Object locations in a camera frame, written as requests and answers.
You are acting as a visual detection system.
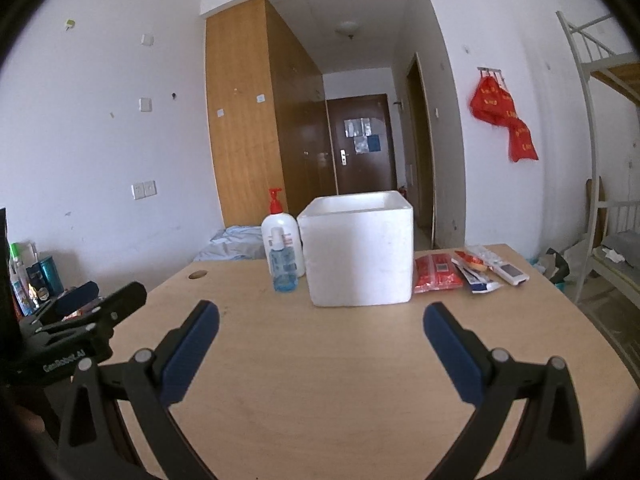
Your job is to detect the red white sachet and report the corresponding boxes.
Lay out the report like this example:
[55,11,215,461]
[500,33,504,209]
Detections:
[451,251,485,272]

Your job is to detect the light blue bedding bundle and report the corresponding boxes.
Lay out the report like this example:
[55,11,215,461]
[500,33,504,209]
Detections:
[194,225,266,261]

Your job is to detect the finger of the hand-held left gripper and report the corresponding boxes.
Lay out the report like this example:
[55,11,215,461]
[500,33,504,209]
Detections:
[32,282,99,325]
[35,282,148,336]

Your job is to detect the blue spray bottle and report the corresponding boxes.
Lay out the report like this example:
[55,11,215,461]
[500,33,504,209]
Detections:
[267,227,299,293]

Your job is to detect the green white bottle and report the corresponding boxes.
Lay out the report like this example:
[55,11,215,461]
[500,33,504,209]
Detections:
[9,242,32,317]

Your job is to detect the teal can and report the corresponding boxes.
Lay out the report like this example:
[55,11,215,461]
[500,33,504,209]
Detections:
[38,256,65,297]

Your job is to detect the wooden wardrobe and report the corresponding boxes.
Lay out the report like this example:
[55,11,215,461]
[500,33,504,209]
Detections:
[205,0,341,233]

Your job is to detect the white pump bottle red top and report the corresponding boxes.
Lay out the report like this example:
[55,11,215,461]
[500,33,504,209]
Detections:
[261,188,306,278]

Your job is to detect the grey metal bunk bed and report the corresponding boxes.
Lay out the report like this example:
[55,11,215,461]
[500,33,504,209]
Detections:
[556,10,640,306]

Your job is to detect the white foam box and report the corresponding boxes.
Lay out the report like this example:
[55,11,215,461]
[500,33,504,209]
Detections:
[297,190,415,307]

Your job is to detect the grey mattress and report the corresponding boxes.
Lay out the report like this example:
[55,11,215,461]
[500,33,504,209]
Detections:
[597,230,640,286]

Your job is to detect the wooden side door frame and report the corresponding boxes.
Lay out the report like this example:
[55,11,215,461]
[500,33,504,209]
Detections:
[405,52,436,243]

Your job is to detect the red printed bag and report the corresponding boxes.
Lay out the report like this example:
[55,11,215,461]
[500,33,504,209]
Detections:
[469,71,518,127]
[507,117,540,163]

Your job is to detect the dark blue bottle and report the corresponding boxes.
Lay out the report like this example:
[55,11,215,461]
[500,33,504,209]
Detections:
[25,262,45,303]

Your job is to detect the white blue tube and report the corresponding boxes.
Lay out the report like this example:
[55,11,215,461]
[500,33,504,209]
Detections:
[461,265,503,294]

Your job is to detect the red packet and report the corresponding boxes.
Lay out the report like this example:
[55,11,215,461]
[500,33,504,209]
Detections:
[413,253,465,294]

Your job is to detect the leaning wooden boards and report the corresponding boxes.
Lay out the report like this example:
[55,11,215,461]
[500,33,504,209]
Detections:
[585,176,608,241]

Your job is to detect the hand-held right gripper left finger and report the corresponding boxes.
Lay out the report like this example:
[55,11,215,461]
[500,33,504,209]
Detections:
[56,300,221,480]

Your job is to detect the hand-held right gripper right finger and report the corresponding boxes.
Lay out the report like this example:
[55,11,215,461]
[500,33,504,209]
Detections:
[423,302,587,480]

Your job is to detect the dark brown door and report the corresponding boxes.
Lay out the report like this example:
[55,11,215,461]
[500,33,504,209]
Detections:
[326,93,398,196]

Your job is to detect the black plastic bag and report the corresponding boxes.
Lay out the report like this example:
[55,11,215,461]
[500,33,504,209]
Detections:
[542,247,573,283]

